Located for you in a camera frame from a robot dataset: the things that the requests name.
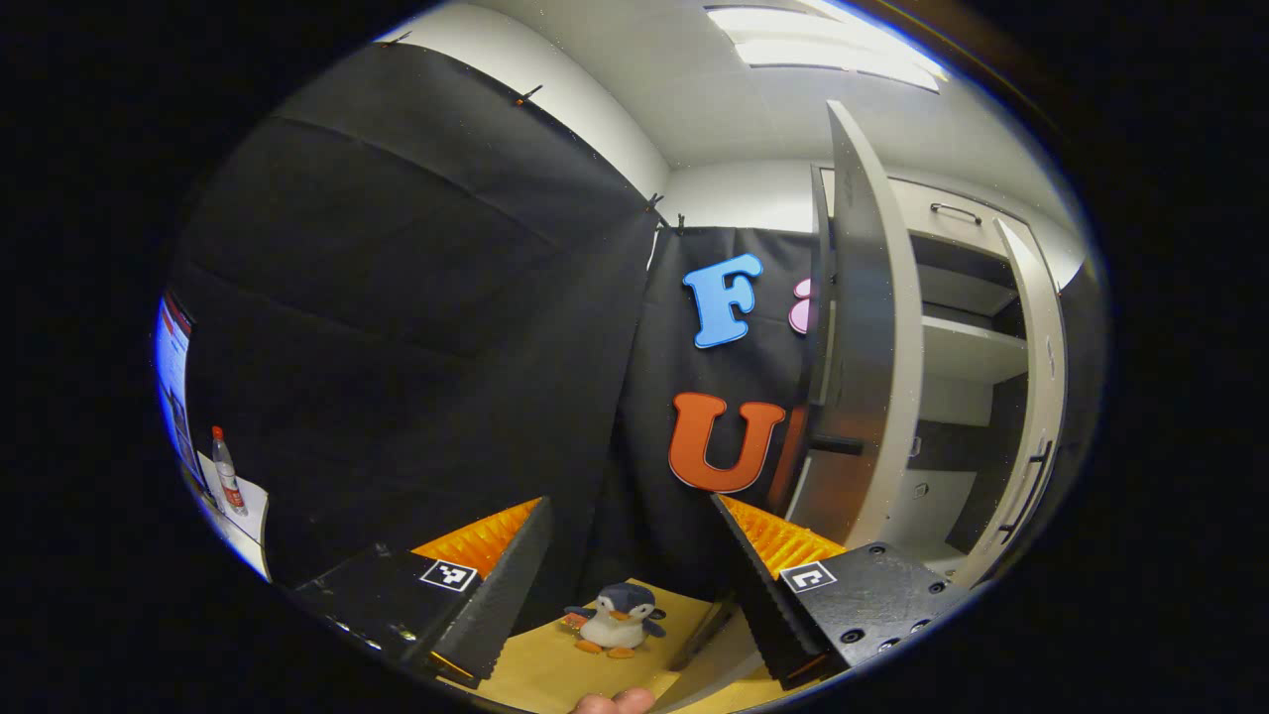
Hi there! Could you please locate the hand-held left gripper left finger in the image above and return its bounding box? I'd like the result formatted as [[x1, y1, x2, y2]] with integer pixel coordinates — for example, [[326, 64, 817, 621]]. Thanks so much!
[[288, 496, 556, 690]]

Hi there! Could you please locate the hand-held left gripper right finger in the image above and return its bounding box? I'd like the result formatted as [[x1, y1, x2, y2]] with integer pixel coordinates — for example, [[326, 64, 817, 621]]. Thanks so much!
[[709, 494, 978, 692]]

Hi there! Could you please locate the grey cabinet door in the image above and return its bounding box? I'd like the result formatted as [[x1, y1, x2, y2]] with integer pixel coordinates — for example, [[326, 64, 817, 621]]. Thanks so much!
[[957, 218, 1070, 591], [783, 99, 925, 551]]

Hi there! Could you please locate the grey cabinet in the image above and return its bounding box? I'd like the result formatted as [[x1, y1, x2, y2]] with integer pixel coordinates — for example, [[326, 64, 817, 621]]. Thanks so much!
[[674, 164, 1087, 675]]

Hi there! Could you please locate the red cap water bottle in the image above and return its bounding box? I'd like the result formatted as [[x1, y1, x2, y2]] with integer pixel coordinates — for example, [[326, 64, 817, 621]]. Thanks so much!
[[211, 426, 249, 517]]

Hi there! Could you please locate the grey cabinet shelf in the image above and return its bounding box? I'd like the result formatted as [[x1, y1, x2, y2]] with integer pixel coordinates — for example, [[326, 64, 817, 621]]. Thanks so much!
[[922, 315, 1029, 386]]

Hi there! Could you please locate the penguin plush toy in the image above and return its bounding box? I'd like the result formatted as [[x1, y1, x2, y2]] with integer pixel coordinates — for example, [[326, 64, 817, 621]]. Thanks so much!
[[563, 582, 668, 660]]

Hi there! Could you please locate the black backdrop cloth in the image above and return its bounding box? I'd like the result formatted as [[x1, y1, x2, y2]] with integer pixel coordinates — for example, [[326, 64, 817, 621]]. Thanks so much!
[[605, 226, 829, 601], [173, 40, 660, 596]]

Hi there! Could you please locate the white side table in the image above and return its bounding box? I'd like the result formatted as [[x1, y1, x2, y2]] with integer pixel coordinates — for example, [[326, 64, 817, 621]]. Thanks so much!
[[196, 451, 271, 581]]

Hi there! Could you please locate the ceiling light panel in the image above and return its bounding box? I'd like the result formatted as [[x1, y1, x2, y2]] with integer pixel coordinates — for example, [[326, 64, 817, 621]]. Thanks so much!
[[706, 5, 948, 92]]

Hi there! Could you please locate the black cabinet door handle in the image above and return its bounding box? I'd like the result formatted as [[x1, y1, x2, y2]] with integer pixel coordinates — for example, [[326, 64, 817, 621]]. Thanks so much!
[[996, 441, 1054, 544]]

